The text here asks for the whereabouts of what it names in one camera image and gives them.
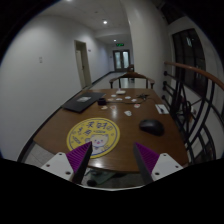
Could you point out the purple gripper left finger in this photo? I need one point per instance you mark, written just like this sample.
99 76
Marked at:
70 166

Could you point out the white box on table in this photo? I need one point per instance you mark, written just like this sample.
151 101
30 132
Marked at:
120 92

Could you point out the black laptop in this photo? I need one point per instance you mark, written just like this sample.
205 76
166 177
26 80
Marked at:
80 103

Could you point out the double glass door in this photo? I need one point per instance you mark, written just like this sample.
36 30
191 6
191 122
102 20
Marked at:
121 60

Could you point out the black stair railing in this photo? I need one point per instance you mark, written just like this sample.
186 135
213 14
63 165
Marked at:
195 100

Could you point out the black round cup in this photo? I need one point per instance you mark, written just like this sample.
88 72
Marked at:
101 101

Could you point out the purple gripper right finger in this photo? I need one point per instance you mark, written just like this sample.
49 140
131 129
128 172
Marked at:
154 166

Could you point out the white notepad with pen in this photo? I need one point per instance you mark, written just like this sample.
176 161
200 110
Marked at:
161 108

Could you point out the white side door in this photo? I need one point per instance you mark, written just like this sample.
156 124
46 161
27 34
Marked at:
82 64

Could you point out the round yellow cartoon mouse pad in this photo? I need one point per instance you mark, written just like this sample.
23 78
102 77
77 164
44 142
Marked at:
103 133

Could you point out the black computer mouse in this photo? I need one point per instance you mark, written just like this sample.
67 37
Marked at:
152 126

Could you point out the white card near mouse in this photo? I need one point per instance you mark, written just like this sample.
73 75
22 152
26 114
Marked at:
128 113

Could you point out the green exit sign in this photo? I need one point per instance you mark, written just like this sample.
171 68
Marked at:
119 44

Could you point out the white card with red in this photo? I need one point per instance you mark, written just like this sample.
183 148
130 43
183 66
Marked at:
137 106

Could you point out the wooden chair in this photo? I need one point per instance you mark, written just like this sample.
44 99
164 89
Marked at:
133 75

